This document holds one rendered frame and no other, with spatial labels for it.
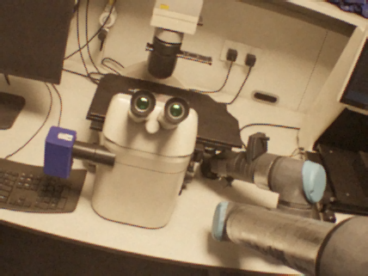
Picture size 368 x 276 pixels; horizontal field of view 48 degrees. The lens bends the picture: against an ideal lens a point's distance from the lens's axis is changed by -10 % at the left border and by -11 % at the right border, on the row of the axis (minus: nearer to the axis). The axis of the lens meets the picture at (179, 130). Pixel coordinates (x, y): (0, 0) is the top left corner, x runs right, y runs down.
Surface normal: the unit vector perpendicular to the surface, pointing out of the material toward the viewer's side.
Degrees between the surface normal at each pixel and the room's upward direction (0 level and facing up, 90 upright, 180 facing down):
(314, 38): 90
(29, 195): 5
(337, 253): 68
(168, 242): 0
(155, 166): 90
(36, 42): 86
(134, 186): 91
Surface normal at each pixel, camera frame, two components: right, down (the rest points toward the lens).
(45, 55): 0.00, 0.49
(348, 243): -0.68, -0.59
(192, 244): 0.24, -0.81
